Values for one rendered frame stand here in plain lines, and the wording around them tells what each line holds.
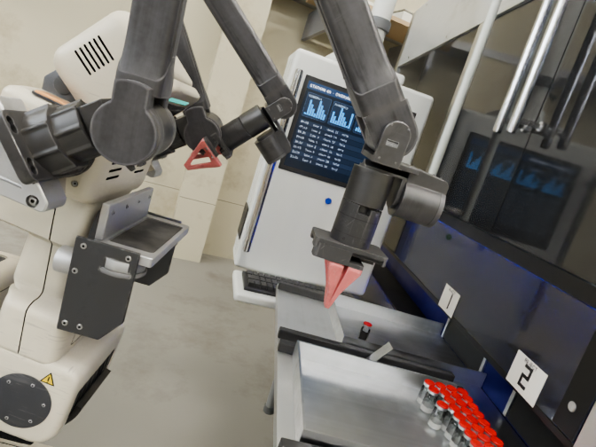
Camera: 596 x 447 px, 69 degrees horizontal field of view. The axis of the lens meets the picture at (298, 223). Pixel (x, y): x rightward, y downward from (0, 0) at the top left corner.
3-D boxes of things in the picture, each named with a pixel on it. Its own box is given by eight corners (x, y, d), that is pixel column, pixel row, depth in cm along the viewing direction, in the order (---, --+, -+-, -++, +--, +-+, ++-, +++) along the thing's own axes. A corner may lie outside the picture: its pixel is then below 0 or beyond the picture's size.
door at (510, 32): (425, 200, 145) (491, 21, 134) (491, 233, 100) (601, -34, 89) (423, 200, 145) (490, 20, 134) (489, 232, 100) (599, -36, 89)
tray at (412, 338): (439, 334, 123) (443, 323, 123) (481, 388, 98) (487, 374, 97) (325, 302, 120) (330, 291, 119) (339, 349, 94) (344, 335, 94)
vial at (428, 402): (428, 408, 82) (437, 387, 81) (433, 415, 80) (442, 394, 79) (418, 404, 82) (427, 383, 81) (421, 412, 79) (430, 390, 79)
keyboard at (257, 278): (350, 299, 153) (353, 293, 153) (363, 317, 140) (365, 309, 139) (241, 273, 144) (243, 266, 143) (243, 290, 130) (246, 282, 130)
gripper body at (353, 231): (384, 271, 58) (403, 219, 56) (311, 249, 57) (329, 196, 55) (374, 257, 64) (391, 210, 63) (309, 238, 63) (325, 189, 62)
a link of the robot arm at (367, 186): (353, 154, 60) (362, 157, 55) (398, 169, 61) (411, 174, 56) (337, 201, 61) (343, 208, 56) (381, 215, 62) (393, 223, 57)
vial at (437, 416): (436, 423, 77) (446, 401, 77) (441, 432, 75) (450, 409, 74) (426, 420, 77) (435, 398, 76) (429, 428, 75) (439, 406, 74)
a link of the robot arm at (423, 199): (373, 113, 60) (388, 117, 52) (448, 140, 62) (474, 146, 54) (344, 194, 63) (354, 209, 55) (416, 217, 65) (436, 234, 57)
